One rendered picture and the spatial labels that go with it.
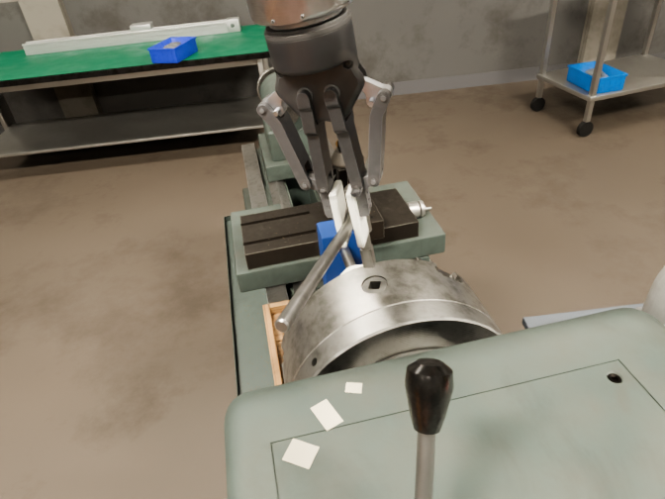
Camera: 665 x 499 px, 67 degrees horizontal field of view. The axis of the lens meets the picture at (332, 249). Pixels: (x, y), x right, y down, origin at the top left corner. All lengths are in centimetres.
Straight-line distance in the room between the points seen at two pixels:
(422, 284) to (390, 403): 21
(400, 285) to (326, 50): 33
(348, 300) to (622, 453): 33
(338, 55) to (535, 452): 37
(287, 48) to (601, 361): 42
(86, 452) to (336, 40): 200
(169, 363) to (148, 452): 44
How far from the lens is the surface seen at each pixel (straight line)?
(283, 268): 122
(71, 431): 235
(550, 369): 55
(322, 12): 42
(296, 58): 44
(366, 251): 61
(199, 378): 229
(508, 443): 49
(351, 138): 49
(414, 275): 67
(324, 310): 66
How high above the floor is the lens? 166
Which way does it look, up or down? 36 degrees down
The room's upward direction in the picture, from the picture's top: 6 degrees counter-clockwise
